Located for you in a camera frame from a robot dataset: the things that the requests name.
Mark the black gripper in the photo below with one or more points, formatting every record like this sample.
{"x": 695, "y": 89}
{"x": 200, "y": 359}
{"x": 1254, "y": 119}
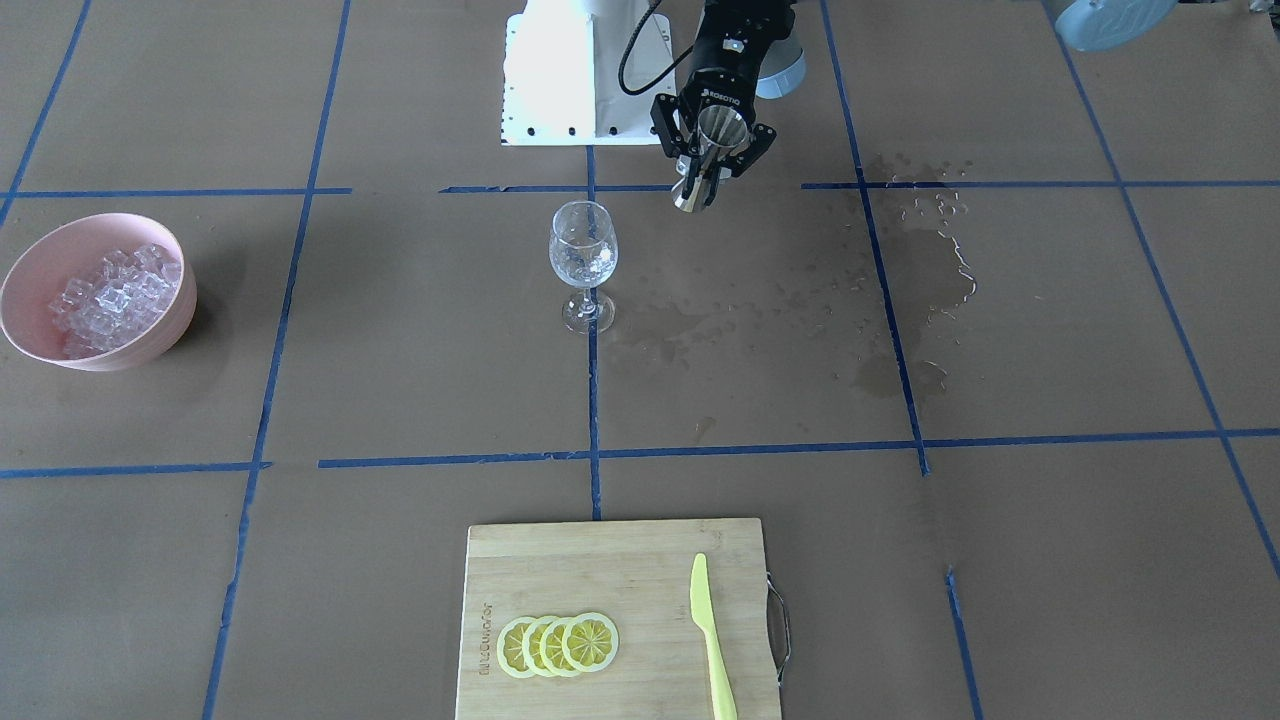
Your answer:
{"x": 733, "y": 58}

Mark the steel jigger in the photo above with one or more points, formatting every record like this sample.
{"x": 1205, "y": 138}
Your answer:
{"x": 719, "y": 131}

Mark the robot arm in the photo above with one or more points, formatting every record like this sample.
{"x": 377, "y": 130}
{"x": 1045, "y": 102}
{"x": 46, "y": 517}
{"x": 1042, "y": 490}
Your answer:
{"x": 772, "y": 87}

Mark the clear wine glass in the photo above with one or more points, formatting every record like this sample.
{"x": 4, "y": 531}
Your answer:
{"x": 583, "y": 252}

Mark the clear ice cubes pile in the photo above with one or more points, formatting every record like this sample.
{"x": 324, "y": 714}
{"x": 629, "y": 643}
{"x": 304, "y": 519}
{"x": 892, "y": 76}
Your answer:
{"x": 117, "y": 300}

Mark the yellow plastic knife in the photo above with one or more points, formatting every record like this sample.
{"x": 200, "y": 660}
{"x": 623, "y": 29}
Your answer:
{"x": 722, "y": 702}

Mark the lemon slice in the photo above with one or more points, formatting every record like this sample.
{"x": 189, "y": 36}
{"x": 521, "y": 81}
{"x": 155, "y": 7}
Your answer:
{"x": 553, "y": 646}

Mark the pink bowl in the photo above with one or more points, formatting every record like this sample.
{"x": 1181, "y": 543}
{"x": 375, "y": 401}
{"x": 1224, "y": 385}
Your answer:
{"x": 41, "y": 272}

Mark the white camera pole stand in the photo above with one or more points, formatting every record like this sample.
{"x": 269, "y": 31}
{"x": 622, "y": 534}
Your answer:
{"x": 565, "y": 64}

